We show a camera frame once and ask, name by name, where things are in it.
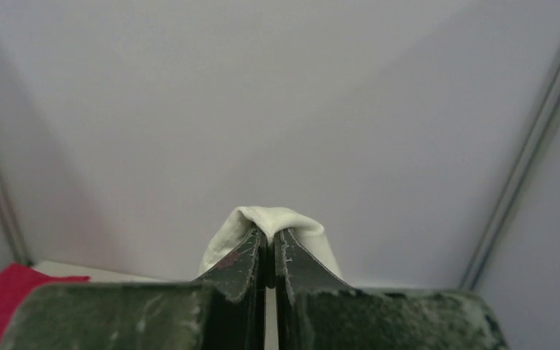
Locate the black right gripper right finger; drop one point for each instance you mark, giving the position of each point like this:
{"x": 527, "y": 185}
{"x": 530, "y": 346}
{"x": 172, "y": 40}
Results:
{"x": 318, "y": 310}

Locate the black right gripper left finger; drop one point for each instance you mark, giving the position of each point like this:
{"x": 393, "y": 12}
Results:
{"x": 224, "y": 308}

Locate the white printed t-shirt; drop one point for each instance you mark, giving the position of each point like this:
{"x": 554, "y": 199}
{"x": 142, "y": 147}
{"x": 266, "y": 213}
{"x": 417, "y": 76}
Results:
{"x": 270, "y": 220}

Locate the magenta folded t-shirt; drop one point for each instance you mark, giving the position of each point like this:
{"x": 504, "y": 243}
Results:
{"x": 17, "y": 282}

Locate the right corner metal post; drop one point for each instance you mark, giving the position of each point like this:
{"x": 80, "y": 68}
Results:
{"x": 544, "y": 117}

